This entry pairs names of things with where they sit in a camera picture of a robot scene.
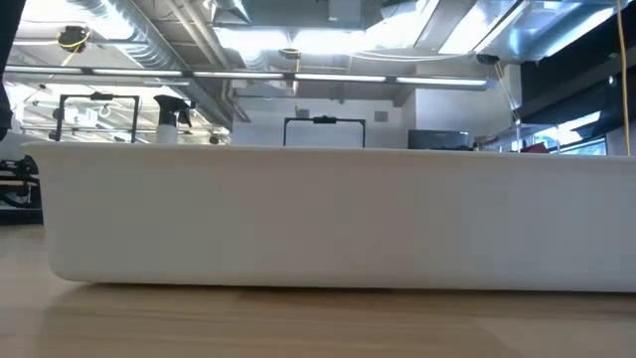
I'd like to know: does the white cutlery tray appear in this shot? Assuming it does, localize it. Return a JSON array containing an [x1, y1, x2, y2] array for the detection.
[[22, 141, 636, 293]]

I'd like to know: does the spray bottle with yellow liquid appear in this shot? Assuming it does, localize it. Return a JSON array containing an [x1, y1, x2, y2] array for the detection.
[[152, 93, 195, 145]]

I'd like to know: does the dark monitor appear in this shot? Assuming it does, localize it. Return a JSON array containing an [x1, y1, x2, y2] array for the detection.
[[407, 129, 470, 151]]

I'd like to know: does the silver pole with black head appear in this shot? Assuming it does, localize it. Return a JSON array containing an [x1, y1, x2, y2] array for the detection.
[[476, 53, 524, 153]]

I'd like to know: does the long ceiling light strip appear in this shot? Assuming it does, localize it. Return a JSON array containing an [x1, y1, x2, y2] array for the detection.
[[0, 66, 498, 90]]

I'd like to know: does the background workbench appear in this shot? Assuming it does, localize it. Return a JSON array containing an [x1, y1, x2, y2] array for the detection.
[[0, 176, 42, 210]]

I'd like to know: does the black round hoop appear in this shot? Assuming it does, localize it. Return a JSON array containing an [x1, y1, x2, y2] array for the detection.
[[0, 187, 42, 209]]

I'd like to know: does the person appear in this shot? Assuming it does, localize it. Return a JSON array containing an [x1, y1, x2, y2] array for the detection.
[[0, 0, 27, 141]]

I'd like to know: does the black gantry frame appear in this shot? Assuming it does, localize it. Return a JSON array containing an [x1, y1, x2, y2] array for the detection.
[[53, 92, 141, 144]]

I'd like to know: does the silver air duct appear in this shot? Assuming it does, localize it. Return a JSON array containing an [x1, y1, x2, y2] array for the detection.
[[496, 0, 617, 64]]

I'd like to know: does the yellow ceiling cable reel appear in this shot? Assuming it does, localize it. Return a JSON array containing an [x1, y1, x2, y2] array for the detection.
[[56, 25, 92, 55]]

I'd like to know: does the yellow extension cord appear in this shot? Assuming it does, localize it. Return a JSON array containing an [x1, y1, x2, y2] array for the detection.
[[614, 0, 631, 156]]

